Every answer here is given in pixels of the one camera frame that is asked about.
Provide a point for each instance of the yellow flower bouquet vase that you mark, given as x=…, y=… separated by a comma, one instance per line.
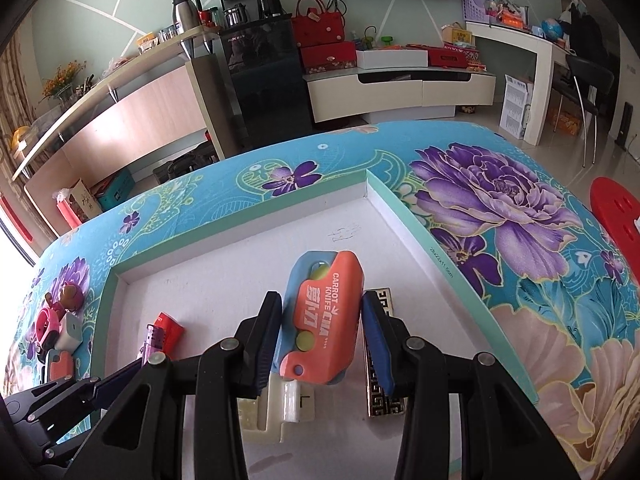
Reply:
x=61, y=85

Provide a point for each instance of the red gift box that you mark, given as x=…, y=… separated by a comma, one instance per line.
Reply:
x=320, y=59

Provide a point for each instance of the white tv stand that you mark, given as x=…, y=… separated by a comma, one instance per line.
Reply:
x=407, y=93

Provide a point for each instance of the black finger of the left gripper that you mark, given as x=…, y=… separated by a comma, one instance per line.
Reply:
x=64, y=449
x=71, y=400

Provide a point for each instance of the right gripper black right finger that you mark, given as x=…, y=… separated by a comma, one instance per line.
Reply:
x=503, y=436

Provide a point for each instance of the orange blue naer toy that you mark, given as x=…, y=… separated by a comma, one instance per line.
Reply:
x=59, y=364

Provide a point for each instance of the wooden shelf desk unit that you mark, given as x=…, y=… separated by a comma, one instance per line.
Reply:
x=190, y=98

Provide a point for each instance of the teal storage crate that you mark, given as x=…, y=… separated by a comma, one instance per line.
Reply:
x=114, y=190

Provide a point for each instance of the red gift bag on floor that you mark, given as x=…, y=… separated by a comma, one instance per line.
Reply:
x=76, y=204

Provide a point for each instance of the white square charger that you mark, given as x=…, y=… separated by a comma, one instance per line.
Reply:
x=70, y=336

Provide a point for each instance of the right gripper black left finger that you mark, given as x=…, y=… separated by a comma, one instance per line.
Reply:
x=183, y=415

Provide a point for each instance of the red white glue bottle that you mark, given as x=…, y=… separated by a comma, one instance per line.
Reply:
x=173, y=332

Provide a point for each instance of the floral blue tablecloth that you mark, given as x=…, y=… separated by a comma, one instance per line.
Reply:
x=530, y=252

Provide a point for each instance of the red hanging knot decoration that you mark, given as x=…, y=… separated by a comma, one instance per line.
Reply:
x=15, y=220

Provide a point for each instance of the teal shallow cardboard tray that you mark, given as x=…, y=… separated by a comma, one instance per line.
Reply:
x=318, y=248

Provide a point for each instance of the black metal chair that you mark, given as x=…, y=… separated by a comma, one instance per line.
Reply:
x=584, y=82

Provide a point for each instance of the red handbag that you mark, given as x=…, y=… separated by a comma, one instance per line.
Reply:
x=317, y=26

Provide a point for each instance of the brown pink puppy figurine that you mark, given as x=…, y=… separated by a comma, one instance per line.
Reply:
x=71, y=299

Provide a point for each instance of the white flat box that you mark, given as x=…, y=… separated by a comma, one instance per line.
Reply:
x=386, y=59

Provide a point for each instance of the black bag on floor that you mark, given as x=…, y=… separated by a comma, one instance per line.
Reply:
x=201, y=156

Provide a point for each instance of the steel thermos jug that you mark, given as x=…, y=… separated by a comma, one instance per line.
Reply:
x=186, y=14

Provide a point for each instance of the black water dispenser cabinet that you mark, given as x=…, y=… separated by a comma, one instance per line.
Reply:
x=266, y=71

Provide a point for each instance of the orange carrot knife toy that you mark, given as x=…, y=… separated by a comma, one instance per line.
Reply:
x=321, y=311

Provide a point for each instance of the cream hair claw clip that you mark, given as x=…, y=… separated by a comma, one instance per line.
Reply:
x=282, y=404

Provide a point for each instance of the gold black patterned lighter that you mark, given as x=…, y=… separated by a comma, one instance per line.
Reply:
x=379, y=404

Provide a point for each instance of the magenta lighter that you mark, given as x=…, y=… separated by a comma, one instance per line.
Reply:
x=153, y=342

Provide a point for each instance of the blue globe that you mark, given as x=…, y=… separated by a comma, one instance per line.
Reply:
x=552, y=29

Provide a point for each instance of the pink kids smartwatch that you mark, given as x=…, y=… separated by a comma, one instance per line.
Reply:
x=47, y=328

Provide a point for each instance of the white side desk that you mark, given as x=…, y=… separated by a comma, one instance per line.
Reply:
x=517, y=53

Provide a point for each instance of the red plastic stool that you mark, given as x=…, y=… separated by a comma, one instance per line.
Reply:
x=617, y=210

